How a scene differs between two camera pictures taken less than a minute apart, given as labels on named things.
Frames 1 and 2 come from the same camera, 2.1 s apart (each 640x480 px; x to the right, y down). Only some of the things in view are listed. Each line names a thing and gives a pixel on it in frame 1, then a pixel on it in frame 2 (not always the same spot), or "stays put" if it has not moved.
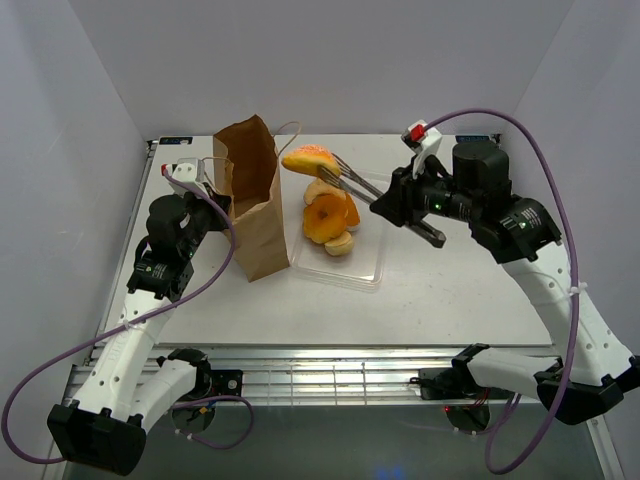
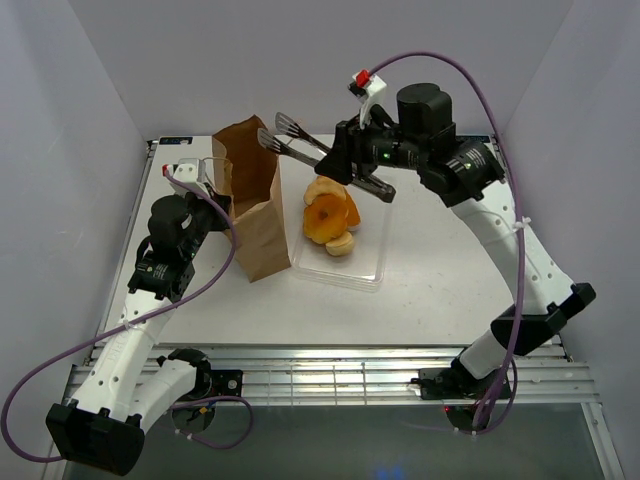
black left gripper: (220, 221) stays put
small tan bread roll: (340, 245) stays put
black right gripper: (399, 198) to (347, 150)
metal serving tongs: (348, 178) to (289, 127)
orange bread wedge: (352, 216) stays put
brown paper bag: (248, 166) stays put
